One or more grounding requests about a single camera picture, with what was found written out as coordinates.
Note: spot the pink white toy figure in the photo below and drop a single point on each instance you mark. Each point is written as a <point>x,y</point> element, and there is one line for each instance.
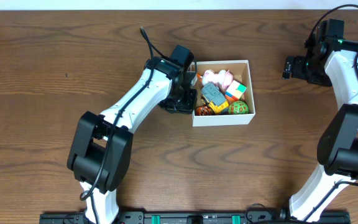
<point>222,79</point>

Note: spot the orange patterned ball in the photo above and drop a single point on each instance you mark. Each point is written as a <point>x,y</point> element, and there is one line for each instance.
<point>204,111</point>

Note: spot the colourful puzzle cube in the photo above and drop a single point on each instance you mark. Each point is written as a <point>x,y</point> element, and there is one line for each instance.
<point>234,91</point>

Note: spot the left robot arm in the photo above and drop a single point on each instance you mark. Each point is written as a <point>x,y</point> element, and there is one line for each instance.
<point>100,153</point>

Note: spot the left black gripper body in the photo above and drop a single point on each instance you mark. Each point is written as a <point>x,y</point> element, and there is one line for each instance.
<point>181,101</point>

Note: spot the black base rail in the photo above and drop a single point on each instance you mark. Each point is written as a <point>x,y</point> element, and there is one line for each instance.
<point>252,216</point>

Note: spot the grey yellow toy truck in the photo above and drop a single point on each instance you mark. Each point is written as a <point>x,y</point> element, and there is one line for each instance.
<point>214,99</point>

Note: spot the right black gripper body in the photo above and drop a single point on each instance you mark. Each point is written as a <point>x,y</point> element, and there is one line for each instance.
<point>301,67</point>

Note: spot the green number ball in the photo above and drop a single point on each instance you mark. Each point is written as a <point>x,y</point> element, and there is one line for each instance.
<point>238,107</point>

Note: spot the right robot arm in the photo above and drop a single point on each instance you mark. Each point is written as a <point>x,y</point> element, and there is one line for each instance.
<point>330,61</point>

